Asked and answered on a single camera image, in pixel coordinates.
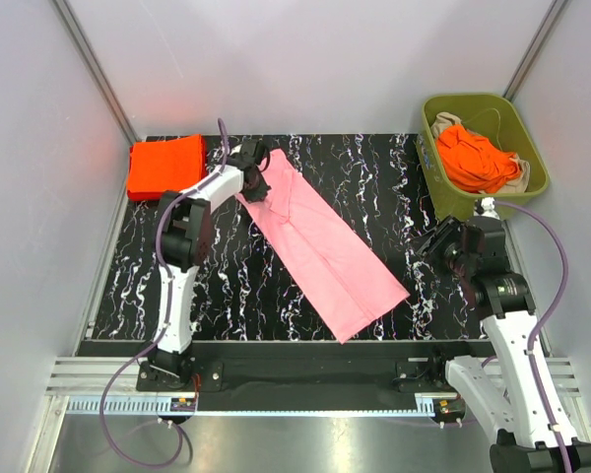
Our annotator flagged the folded orange t shirt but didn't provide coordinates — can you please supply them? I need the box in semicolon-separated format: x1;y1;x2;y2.
126;135;207;202

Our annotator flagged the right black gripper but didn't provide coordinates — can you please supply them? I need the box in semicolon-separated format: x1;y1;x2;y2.
408;214;475;279

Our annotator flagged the orange t shirt in bin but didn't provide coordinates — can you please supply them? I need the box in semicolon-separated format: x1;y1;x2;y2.
435;125;523;194

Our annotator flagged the small circuit board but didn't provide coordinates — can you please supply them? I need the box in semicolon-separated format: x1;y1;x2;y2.
170;397;197;412
436;397;466;414

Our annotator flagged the olive green plastic bin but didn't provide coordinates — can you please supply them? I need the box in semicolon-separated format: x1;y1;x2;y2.
417;93;552;224

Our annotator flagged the right small circuit board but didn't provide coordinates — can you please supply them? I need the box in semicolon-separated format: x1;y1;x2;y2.
436;397;466;414

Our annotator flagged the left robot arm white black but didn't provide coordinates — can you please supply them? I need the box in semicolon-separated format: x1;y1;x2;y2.
148;139;270;390

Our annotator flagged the black marbled table mat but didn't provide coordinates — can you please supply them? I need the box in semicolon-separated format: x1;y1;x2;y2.
86;134;484;342

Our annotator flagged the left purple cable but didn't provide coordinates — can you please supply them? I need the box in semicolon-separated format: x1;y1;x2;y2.
99;116;194;467

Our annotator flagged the aluminium rail frame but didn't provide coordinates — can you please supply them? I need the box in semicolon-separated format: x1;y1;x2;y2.
43;357;591;420

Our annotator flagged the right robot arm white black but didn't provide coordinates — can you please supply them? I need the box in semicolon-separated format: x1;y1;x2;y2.
418;216;591;472

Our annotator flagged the pink t shirt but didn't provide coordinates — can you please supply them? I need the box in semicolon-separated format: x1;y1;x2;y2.
239;149;409;344

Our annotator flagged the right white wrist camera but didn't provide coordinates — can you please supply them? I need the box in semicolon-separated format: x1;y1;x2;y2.
474;197;500;220

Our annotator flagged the left small circuit board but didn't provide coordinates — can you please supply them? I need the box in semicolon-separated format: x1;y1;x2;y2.
170;397;197;412

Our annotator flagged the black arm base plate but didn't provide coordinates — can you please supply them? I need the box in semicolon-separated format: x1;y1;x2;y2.
135;339;489;395

